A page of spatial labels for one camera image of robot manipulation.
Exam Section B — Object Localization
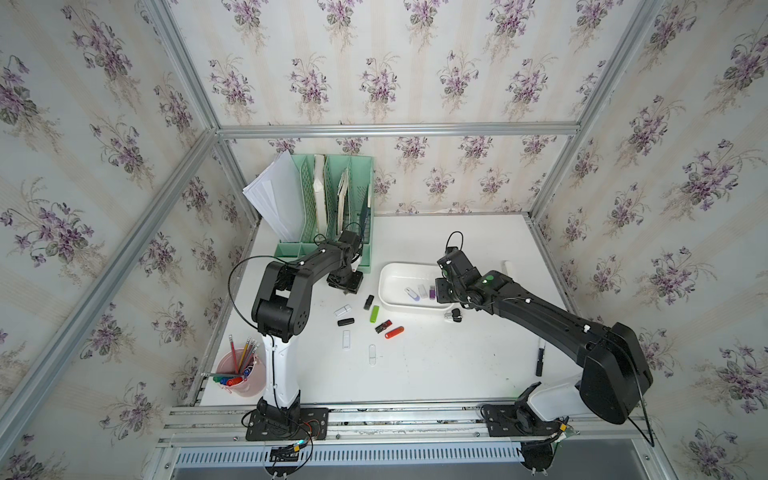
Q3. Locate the white silver usb drive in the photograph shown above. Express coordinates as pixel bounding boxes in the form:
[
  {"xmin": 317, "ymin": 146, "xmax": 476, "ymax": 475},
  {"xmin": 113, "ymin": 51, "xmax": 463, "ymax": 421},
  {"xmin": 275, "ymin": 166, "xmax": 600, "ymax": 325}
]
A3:
[{"xmin": 334, "ymin": 304, "xmax": 351, "ymax": 317}]

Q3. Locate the white blue usb drive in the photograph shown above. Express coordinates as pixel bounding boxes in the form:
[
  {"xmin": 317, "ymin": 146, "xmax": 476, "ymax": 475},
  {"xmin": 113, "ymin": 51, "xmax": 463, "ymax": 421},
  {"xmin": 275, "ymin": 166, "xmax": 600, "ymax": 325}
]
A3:
[{"xmin": 405, "ymin": 287, "xmax": 420, "ymax": 301}]

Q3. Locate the white green-band usb drive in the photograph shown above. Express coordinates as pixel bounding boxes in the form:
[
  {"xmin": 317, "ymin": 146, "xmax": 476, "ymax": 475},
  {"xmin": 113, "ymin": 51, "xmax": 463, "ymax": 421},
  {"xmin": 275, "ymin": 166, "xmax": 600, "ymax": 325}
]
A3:
[{"xmin": 368, "ymin": 344, "xmax": 377, "ymax": 366}]

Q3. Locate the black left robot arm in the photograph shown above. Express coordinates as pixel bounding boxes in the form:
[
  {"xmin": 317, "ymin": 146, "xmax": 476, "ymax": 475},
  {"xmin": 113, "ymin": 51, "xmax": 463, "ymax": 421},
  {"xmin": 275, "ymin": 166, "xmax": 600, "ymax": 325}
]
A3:
[{"xmin": 251, "ymin": 230, "xmax": 363, "ymax": 413}]

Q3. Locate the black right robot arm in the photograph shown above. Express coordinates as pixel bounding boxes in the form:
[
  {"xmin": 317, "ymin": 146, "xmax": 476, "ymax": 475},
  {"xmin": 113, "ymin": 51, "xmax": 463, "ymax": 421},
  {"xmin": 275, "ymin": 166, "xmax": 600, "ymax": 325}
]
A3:
[{"xmin": 436, "ymin": 246, "xmax": 653, "ymax": 425}]

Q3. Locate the green usb drive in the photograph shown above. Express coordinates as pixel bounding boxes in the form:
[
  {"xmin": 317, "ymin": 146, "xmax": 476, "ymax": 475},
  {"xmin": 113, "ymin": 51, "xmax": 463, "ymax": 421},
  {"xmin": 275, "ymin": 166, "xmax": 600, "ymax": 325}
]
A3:
[{"xmin": 369, "ymin": 305, "xmax": 380, "ymax": 324}]

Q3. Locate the white storage box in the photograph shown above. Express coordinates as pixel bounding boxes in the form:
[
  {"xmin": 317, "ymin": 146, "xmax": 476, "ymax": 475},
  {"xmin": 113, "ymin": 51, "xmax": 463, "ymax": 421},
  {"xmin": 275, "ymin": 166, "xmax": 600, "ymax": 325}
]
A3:
[{"xmin": 378, "ymin": 262, "xmax": 456, "ymax": 313}]

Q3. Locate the red black swivel usb drive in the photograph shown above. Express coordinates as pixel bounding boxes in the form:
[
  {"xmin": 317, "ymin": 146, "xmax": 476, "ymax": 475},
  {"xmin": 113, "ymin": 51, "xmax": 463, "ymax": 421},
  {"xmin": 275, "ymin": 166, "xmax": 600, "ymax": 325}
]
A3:
[{"xmin": 375, "ymin": 320, "xmax": 392, "ymax": 334}]

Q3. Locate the red translucent usb drive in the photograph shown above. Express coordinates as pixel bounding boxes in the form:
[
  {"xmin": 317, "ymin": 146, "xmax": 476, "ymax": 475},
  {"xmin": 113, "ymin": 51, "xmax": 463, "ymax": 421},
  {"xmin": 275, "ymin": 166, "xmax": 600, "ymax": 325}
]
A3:
[{"xmin": 385, "ymin": 326, "xmax": 405, "ymax": 339}]

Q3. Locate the white eraser stick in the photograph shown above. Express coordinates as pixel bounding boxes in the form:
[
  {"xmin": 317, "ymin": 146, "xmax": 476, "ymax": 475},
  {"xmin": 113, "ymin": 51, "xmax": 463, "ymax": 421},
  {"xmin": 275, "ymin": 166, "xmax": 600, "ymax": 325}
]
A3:
[{"xmin": 502, "ymin": 260, "xmax": 517, "ymax": 278}]

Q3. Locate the green desk file organizer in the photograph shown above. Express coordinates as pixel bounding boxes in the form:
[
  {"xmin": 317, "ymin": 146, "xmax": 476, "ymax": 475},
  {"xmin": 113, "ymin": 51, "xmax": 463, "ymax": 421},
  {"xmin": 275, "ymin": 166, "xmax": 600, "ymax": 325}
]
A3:
[{"xmin": 275, "ymin": 155, "xmax": 374, "ymax": 274}]

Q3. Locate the beige notebook in organizer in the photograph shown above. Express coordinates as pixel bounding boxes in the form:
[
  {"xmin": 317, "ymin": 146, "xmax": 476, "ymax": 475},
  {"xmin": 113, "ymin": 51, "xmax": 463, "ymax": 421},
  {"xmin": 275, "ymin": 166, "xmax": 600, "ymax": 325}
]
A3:
[{"xmin": 336, "ymin": 168, "xmax": 349, "ymax": 234}]

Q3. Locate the white book in organizer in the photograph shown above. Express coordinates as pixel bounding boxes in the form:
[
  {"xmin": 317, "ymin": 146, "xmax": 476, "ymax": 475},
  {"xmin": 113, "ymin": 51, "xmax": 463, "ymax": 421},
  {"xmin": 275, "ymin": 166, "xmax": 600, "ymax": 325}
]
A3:
[{"xmin": 312, "ymin": 154, "xmax": 328, "ymax": 235}]

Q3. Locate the white paper stack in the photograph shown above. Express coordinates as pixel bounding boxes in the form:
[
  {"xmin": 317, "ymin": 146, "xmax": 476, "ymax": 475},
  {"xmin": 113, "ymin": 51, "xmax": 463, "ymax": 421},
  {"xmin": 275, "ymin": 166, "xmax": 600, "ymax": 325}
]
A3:
[{"xmin": 242, "ymin": 152, "xmax": 305, "ymax": 242}]

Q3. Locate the pink pen cup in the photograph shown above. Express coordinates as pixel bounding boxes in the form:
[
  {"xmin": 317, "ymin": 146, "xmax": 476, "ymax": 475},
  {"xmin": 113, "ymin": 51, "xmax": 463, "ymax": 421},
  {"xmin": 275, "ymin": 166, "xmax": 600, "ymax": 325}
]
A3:
[{"xmin": 208, "ymin": 338, "xmax": 266, "ymax": 398}]

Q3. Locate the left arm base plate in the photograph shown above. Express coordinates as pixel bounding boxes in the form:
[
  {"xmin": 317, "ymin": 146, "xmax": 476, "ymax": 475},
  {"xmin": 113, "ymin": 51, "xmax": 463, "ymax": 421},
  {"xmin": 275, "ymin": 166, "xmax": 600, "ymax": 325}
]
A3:
[{"xmin": 241, "ymin": 407, "xmax": 330, "ymax": 441}]

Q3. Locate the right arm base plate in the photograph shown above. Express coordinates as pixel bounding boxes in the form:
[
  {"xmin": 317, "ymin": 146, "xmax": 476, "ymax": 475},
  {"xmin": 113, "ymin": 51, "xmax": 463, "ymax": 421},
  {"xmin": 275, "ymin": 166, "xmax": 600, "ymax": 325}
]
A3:
[{"xmin": 479, "ymin": 382, "xmax": 565, "ymax": 438}]

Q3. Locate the aluminium frame rail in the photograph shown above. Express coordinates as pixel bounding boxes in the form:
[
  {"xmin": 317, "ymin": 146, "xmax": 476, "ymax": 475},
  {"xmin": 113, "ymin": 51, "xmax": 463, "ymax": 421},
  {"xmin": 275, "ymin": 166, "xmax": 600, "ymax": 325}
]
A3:
[{"xmin": 218, "ymin": 122, "xmax": 581, "ymax": 140}]

